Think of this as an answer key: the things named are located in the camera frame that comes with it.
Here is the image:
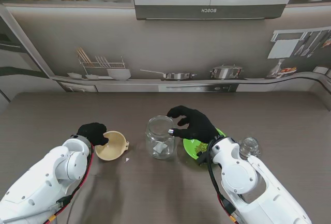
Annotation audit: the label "green plastic bowl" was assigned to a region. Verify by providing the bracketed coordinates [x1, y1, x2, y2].
[183, 128, 227, 160]

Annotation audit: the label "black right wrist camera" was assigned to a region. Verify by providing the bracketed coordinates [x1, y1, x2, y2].
[198, 151, 209, 165]

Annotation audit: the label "green mung beans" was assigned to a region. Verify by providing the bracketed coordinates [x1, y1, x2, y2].
[193, 142, 209, 155]

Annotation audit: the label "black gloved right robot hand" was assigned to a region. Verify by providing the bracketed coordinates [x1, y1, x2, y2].
[167, 105, 219, 144]

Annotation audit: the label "beige plastic funnel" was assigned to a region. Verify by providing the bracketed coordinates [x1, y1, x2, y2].
[94, 130, 130, 162]

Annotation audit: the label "ribbed glass jar lid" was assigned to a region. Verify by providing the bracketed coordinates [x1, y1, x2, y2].
[237, 137, 261, 158]

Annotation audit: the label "printed kitchen scene backdrop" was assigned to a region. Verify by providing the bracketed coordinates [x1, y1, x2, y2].
[0, 0, 331, 111]

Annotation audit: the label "black and red right arm cables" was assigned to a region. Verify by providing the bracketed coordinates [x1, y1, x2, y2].
[206, 141, 241, 224]

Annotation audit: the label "clear glass jar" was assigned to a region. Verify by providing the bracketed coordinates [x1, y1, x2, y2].
[145, 115, 176, 160]

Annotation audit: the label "red and black left arm cables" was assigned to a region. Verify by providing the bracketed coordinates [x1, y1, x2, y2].
[46, 146, 95, 222]

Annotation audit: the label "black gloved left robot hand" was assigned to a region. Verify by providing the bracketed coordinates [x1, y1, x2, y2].
[77, 122, 109, 146]

